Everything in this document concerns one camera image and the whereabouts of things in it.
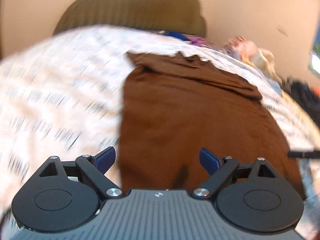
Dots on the brown knit garment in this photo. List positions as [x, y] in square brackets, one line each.
[173, 106]

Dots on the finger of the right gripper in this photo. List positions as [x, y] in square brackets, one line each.
[304, 154]

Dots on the olive green scalloped headboard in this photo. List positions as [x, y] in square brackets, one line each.
[183, 16]

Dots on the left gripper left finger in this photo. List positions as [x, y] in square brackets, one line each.
[90, 170]

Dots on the dark blue garment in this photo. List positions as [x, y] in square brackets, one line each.
[176, 34]

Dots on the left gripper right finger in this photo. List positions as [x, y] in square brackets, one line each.
[220, 172]

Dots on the dark clothes pile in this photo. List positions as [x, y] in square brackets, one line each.
[304, 96]

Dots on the white script-print duvet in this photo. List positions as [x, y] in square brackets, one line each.
[62, 97]

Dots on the purple garment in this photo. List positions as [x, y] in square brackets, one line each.
[197, 41]

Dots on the pink and cream clothes pile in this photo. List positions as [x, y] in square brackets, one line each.
[247, 52]

